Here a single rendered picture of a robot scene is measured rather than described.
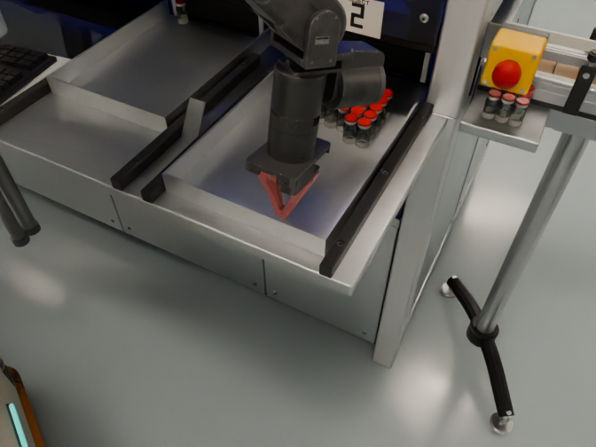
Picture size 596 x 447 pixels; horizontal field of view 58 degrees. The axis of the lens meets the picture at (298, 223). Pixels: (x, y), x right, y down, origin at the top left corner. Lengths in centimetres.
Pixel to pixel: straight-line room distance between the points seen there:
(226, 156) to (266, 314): 93
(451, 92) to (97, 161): 58
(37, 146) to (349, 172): 50
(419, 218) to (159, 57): 61
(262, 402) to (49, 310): 75
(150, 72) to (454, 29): 55
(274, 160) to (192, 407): 107
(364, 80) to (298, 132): 9
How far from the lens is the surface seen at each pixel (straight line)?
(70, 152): 92
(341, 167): 82
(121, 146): 91
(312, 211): 75
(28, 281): 198
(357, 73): 61
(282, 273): 149
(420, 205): 109
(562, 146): 113
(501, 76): 86
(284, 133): 60
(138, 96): 101
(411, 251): 120
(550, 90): 102
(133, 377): 166
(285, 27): 53
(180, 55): 111
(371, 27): 92
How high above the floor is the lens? 142
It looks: 47 degrees down
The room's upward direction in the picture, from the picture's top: straight up
